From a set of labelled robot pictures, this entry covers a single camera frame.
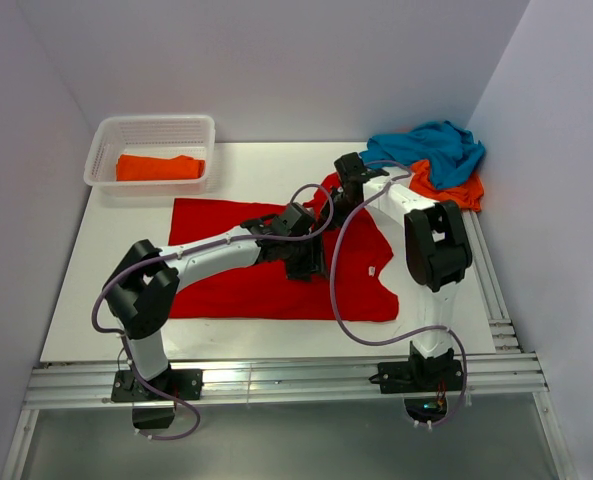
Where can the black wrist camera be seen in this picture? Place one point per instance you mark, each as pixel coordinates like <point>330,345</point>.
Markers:
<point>351,169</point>
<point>296,217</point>

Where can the aluminium rail frame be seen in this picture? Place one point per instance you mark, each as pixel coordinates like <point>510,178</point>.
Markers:
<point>316,418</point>

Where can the blue t shirt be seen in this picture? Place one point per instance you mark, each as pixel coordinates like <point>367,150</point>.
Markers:
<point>453,152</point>

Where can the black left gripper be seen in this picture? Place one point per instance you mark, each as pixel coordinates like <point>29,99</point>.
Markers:
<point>314,262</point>

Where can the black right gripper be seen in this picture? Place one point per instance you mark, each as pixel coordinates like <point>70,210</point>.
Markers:
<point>324,215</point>

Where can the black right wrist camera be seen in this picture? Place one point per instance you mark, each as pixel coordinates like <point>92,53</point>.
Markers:
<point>351,169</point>

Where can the red t shirt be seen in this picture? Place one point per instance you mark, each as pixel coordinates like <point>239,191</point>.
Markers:
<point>264,292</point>

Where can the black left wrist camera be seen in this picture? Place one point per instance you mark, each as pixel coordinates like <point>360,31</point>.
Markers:
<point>296,217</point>

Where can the white plastic basket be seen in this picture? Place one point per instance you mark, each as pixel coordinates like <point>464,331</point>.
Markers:
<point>158,136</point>

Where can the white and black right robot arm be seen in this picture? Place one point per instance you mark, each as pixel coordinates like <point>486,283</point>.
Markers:
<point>437,256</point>

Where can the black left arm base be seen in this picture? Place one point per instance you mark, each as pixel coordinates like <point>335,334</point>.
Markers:
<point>182,384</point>

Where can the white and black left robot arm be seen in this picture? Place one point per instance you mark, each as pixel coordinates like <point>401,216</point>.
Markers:
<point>136,301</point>

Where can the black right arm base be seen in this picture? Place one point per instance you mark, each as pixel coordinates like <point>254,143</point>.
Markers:
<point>441,382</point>

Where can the rolled orange t shirt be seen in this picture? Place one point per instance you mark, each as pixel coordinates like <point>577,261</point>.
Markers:
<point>143,168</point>

